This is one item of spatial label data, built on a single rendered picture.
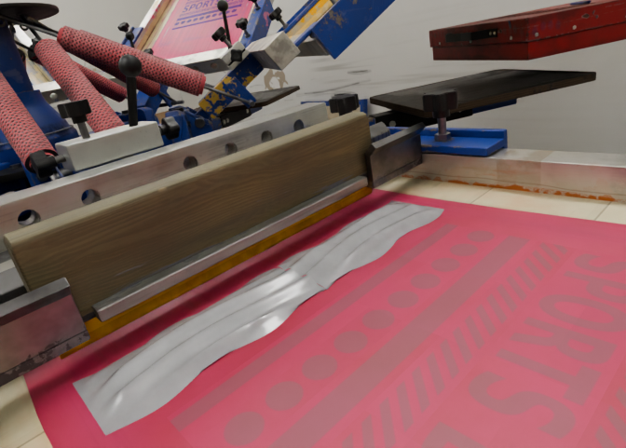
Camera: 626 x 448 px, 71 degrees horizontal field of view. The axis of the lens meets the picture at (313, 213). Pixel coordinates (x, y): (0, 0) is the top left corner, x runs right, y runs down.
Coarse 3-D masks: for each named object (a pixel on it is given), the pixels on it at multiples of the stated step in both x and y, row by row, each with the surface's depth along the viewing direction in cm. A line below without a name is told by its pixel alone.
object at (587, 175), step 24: (432, 168) 55; (456, 168) 52; (480, 168) 50; (504, 168) 48; (528, 168) 46; (552, 168) 44; (576, 168) 43; (600, 168) 41; (624, 168) 40; (552, 192) 45; (576, 192) 44; (600, 192) 42; (624, 192) 40; (0, 264) 45
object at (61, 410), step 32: (224, 288) 39; (160, 320) 36; (288, 320) 33; (96, 352) 34; (128, 352) 33; (256, 352) 30; (32, 384) 31; (64, 384) 31; (192, 384) 28; (64, 416) 28; (160, 416) 26
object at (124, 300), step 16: (336, 192) 46; (352, 192) 47; (304, 208) 43; (320, 208) 45; (272, 224) 41; (288, 224) 42; (240, 240) 39; (256, 240) 40; (192, 256) 37; (208, 256) 37; (224, 256) 38; (160, 272) 35; (176, 272) 35; (192, 272) 36; (128, 288) 34; (144, 288) 33; (160, 288) 34; (96, 304) 32; (112, 304) 32; (128, 304) 33
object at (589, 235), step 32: (384, 192) 55; (320, 224) 49; (480, 224) 42; (512, 224) 41; (544, 224) 40; (576, 224) 39; (608, 224) 38; (256, 256) 44; (288, 256) 43; (384, 256) 40
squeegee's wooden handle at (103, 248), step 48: (288, 144) 42; (336, 144) 47; (144, 192) 34; (192, 192) 36; (240, 192) 39; (288, 192) 43; (48, 240) 30; (96, 240) 32; (144, 240) 34; (192, 240) 37; (96, 288) 32
